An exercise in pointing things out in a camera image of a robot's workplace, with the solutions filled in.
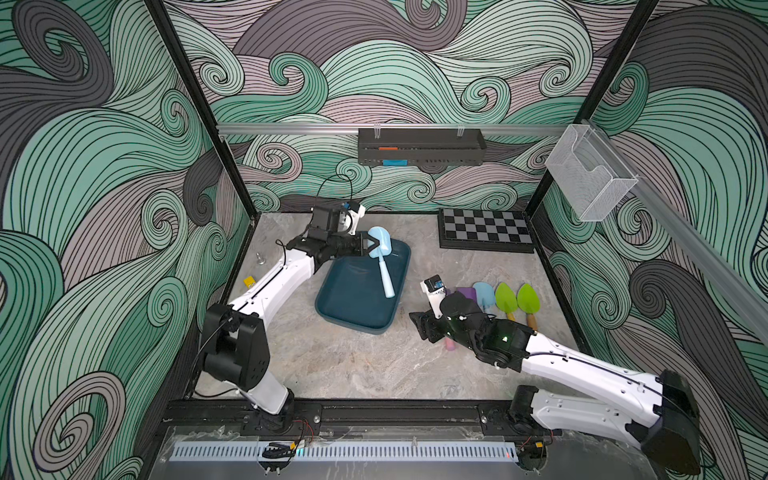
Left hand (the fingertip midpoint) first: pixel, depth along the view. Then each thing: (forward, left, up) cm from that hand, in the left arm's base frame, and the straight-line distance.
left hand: (378, 241), depth 82 cm
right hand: (-17, -12, -7) cm, 22 cm away
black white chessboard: (+22, -48, -19) cm, 56 cm away
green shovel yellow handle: (-6, -42, -23) cm, 48 cm away
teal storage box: (-4, +5, -21) cm, 22 cm away
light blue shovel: (-2, -1, -2) cm, 3 cm away
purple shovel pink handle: (-3, -31, -24) cm, 39 cm away
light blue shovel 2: (-4, -35, -22) cm, 42 cm away
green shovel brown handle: (-6, -49, -23) cm, 55 cm away
